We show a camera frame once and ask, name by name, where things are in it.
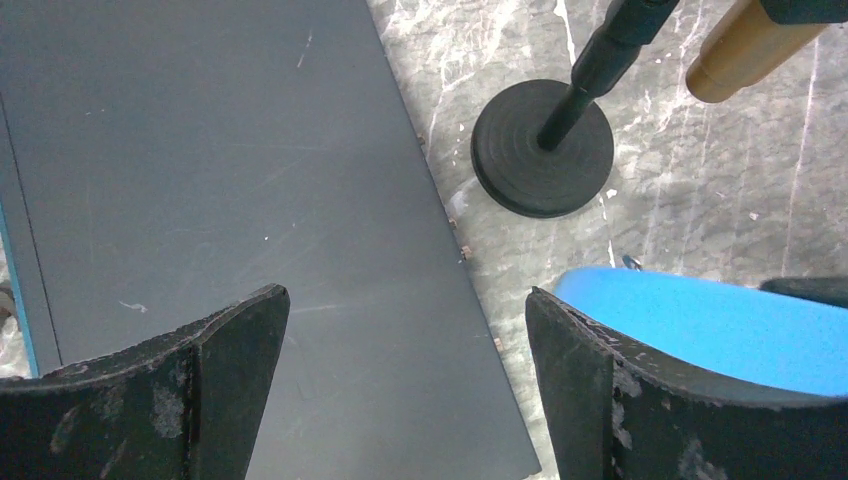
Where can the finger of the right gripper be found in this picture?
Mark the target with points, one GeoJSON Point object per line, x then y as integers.
{"type": "Point", "coordinates": [826, 290]}

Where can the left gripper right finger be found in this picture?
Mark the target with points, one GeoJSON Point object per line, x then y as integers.
{"type": "Point", "coordinates": [619, 409]}

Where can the gold microphone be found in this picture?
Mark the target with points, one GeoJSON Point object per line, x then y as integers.
{"type": "Point", "coordinates": [742, 49]}

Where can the blue metronome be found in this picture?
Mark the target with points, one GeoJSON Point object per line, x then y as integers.
{"type": "Point", "coordinates": [764, 338]}

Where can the black microphone desk stand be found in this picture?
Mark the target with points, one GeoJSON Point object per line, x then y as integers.
{"type": "Point", "coordinates": [543, 148]}

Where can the dark grey rack box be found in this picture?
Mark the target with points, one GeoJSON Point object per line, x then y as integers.
{"type": "Point", "coordinates": [161, 160]}

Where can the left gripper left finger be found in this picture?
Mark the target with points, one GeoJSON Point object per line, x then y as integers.
{"type": "Point", "coordinates": [186, 404]}

